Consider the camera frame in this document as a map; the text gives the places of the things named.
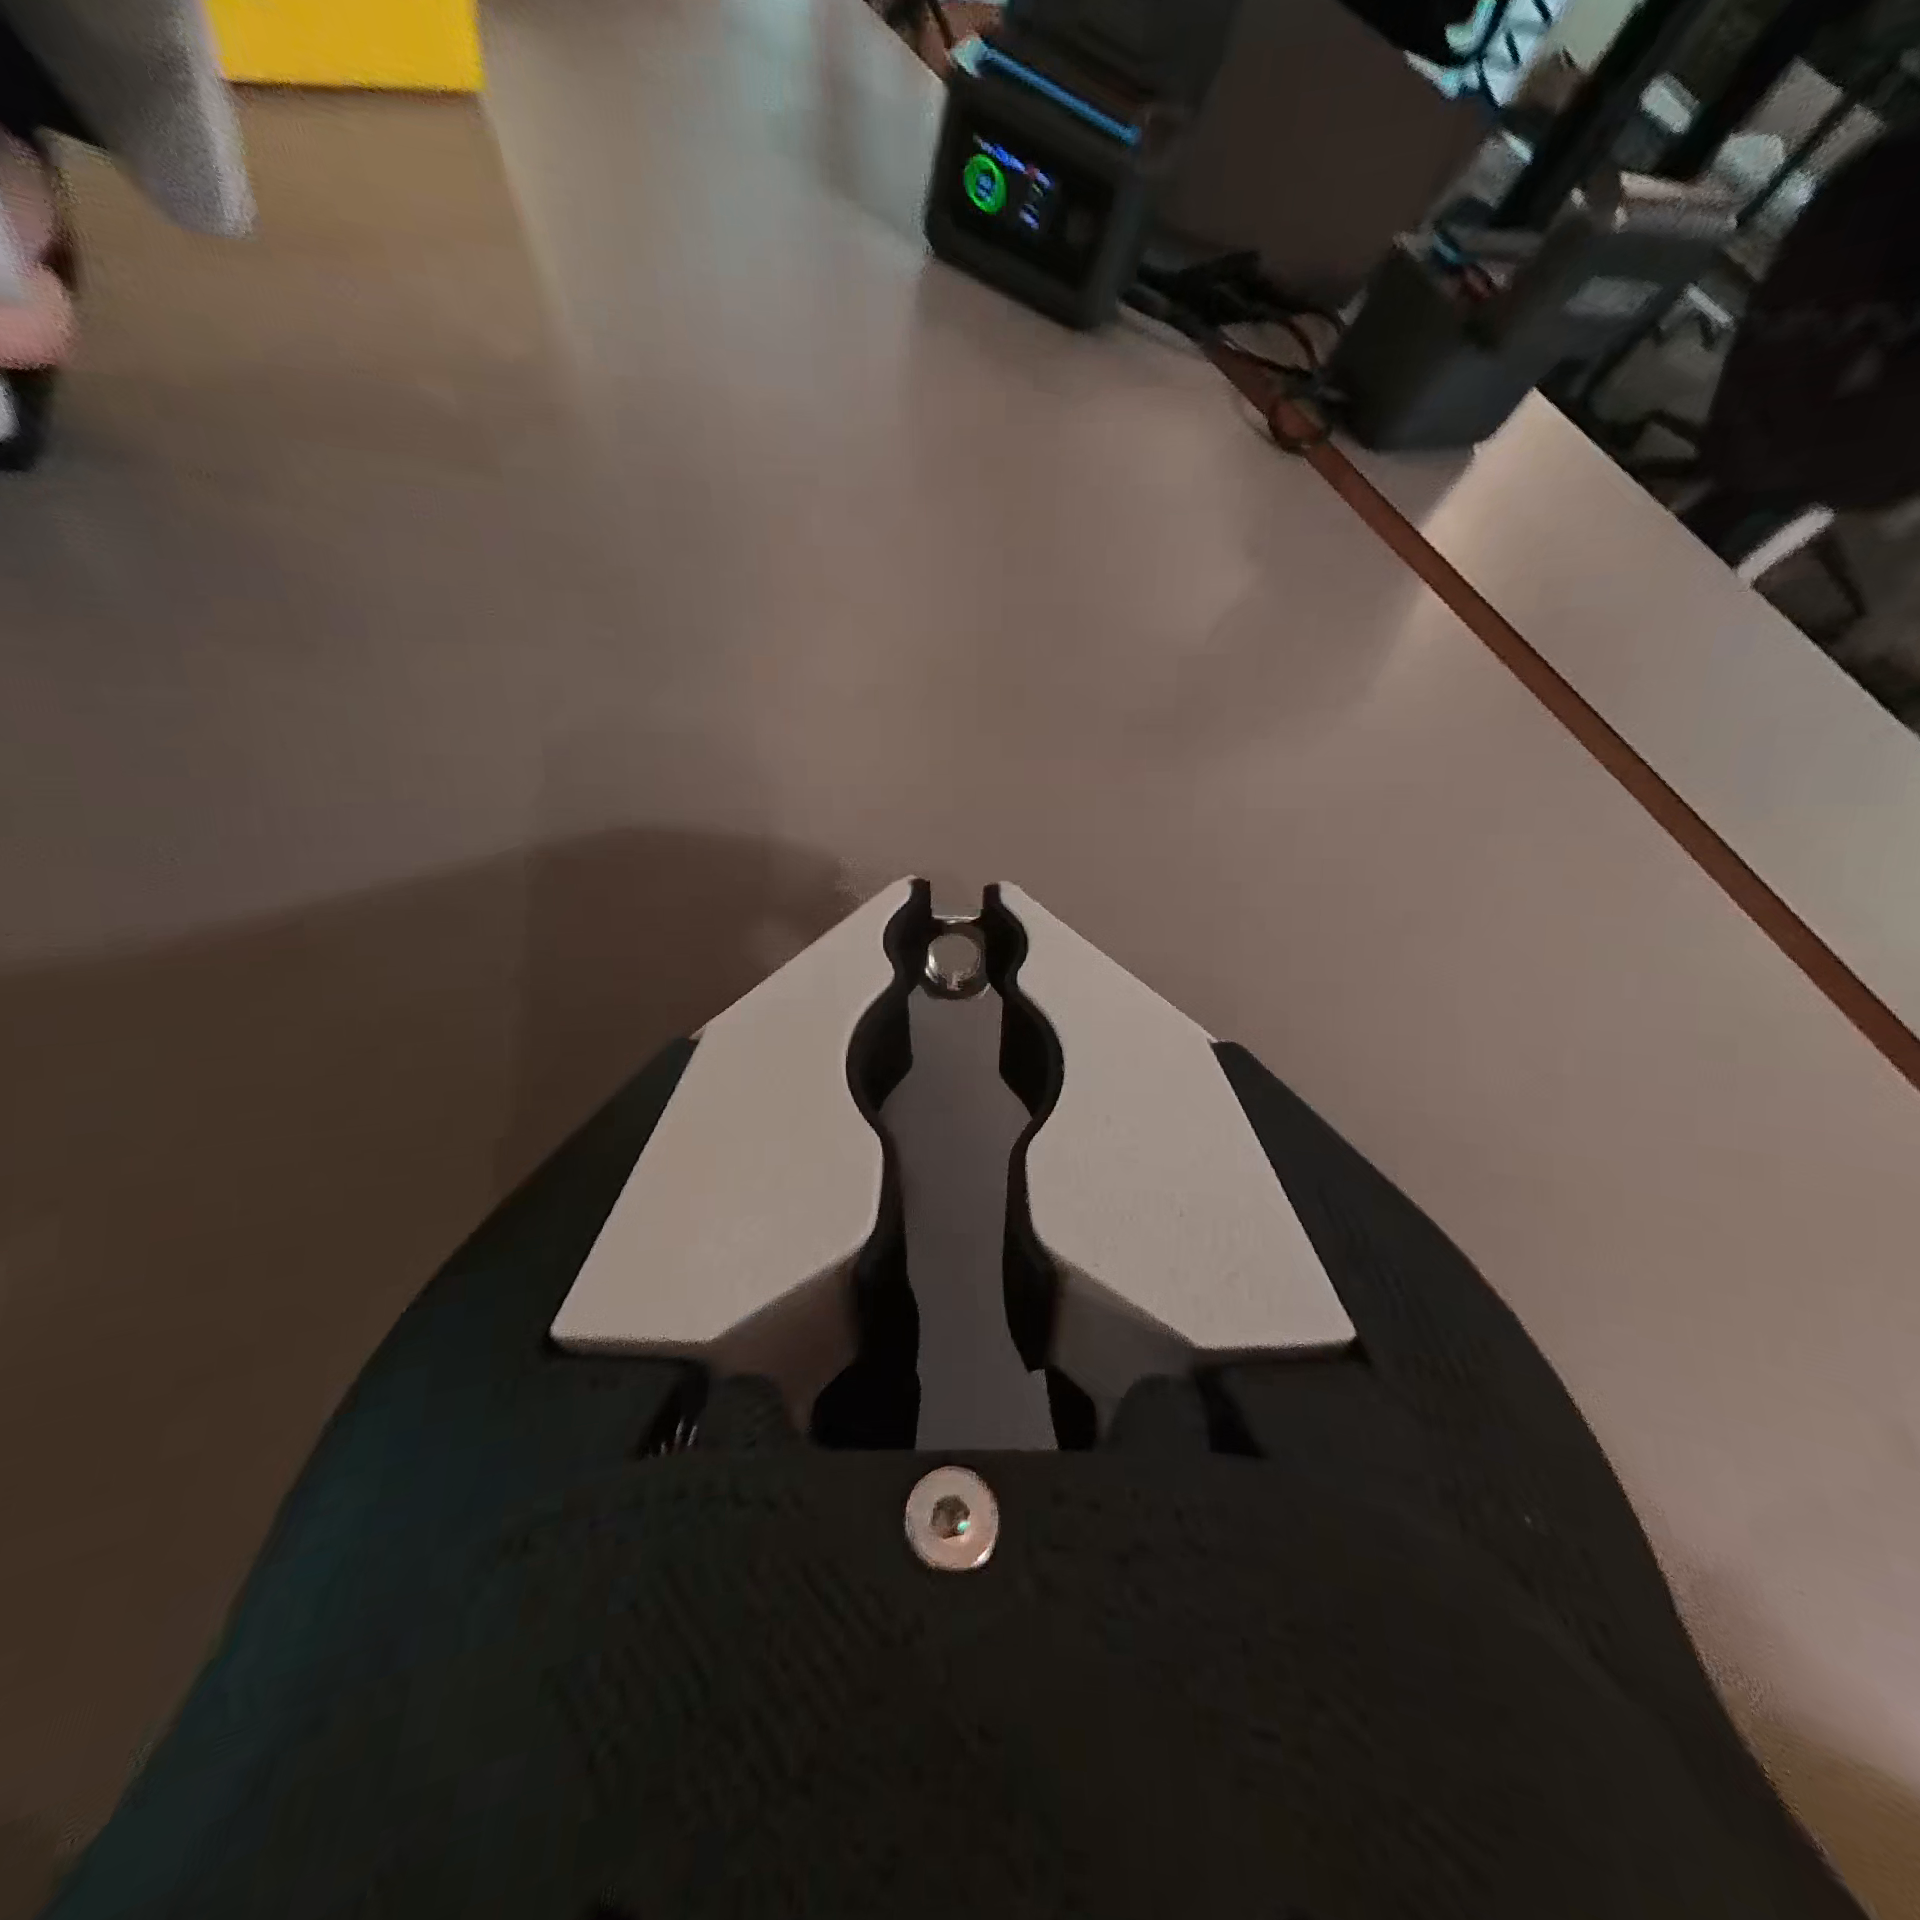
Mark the large yellow plastic bin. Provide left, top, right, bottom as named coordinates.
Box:
left=214, top=0, right=486, bottom=96

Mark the black power cable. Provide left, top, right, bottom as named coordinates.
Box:
left=1126, top=247, right=1359, bottom=453

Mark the dark office chair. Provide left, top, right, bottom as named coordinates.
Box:
left=1710, top=136, right=1920, bottom=519

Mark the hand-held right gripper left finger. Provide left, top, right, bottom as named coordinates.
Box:
left=549, top=875, right=935, bottom=1379

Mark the person's left forearm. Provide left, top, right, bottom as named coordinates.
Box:
left=0, top=0, right=255, bottom=243

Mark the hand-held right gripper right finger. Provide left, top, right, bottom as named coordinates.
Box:
left=980, top=881, right=1361, bottom=1393

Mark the person's left hand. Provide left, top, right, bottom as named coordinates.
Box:
left=0, top=136, right=80, bottom=378

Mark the black power adapter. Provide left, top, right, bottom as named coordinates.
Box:
left=1327, top=224, right=1549, bottom=455

